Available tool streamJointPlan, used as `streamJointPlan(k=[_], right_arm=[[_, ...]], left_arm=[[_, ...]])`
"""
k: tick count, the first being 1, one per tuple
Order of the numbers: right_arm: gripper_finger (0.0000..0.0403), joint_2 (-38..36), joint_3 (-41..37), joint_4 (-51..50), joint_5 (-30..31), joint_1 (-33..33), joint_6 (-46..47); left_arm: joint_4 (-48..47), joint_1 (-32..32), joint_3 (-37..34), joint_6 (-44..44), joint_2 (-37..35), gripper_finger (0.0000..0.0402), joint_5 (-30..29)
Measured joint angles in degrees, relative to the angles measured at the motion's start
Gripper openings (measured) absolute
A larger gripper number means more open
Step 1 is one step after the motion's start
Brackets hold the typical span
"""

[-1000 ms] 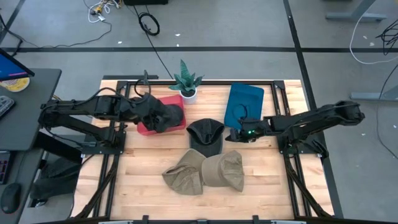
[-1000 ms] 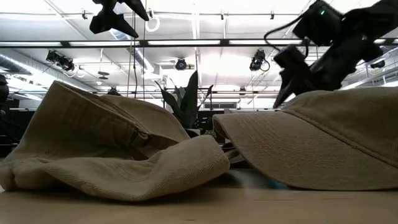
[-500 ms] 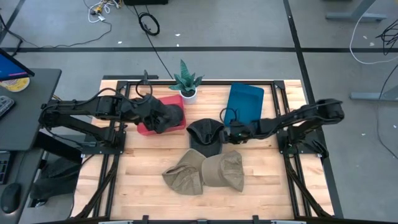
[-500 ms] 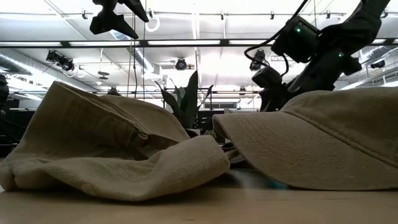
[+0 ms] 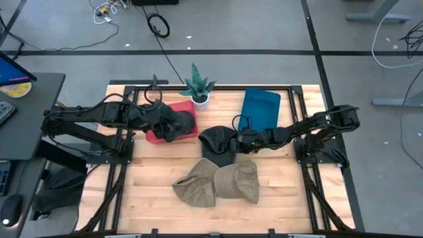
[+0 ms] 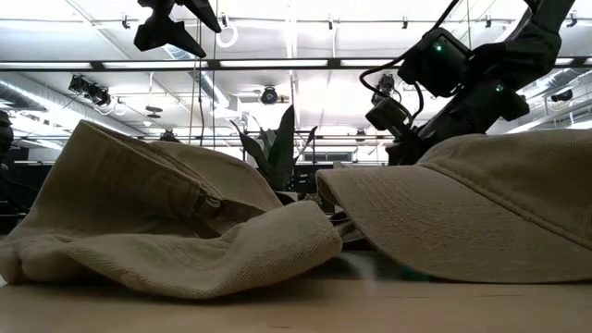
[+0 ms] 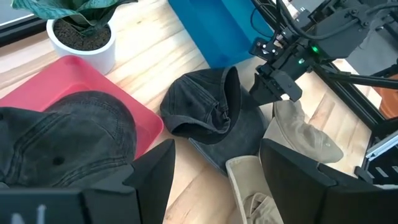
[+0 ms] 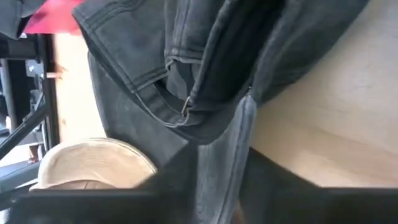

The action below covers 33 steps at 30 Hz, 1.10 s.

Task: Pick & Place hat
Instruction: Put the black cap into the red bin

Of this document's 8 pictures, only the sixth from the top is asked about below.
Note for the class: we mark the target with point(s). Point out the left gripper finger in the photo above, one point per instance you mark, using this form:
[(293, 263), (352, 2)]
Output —
[(203, 14), (166, 37)]

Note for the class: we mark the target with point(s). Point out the khaki baseball cap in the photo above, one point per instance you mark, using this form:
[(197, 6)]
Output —
[(139, 194), (462, 213)]

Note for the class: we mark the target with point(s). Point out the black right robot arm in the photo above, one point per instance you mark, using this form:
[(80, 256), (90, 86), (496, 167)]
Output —
[(532, 46)]

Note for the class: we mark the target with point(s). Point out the black ceiling spotlight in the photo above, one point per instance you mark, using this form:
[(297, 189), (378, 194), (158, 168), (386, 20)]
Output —
[(385, 83), (562, 95)]

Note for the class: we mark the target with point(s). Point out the long ceiling light strip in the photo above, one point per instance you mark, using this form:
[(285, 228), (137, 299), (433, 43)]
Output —
[(273, 63)]

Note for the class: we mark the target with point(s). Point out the black ceiling spotlights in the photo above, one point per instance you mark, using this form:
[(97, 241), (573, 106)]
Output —
[(94, 94)]

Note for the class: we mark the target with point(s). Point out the round black ceiling fixture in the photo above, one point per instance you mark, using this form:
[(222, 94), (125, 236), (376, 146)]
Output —
[(269, 95)]

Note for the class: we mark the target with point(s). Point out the green plant in white pot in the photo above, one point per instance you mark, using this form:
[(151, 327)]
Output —
[(284, 152)]

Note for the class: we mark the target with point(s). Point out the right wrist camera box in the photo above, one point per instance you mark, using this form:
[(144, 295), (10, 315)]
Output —
[(388, 115)]

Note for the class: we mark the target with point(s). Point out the silver air duct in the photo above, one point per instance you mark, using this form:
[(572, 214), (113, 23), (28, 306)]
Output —
[(18, 99)]

